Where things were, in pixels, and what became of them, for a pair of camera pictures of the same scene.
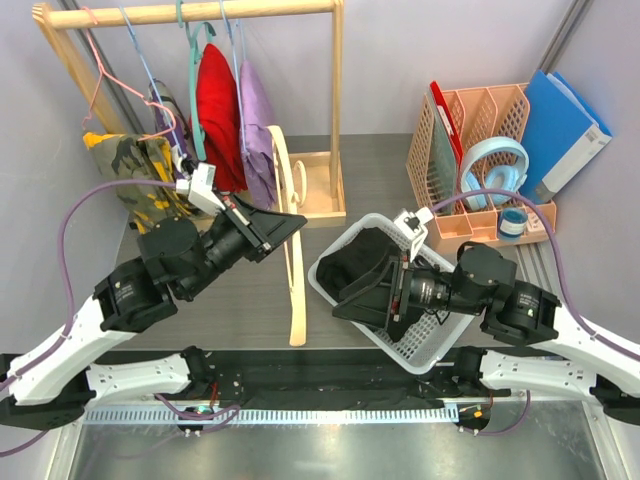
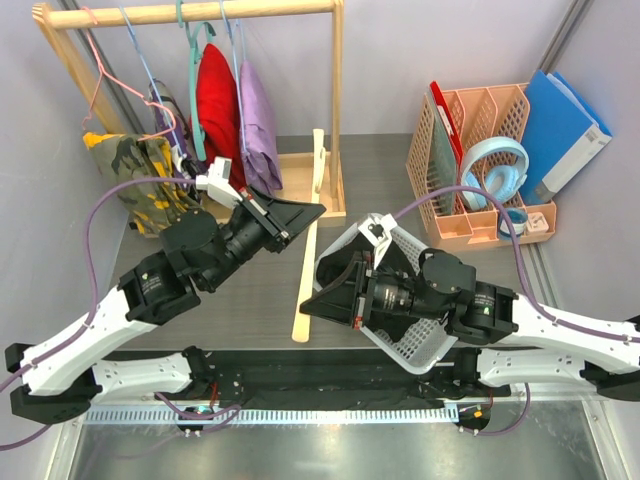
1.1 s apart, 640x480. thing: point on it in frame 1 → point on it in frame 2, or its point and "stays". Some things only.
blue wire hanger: (153, 83) stays
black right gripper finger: (374, 303) → (343, 300)
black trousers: (350, 260) stays
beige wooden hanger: (295, 253) → (306, 264)
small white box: (534, 227) stays
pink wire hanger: (139, 96) stays
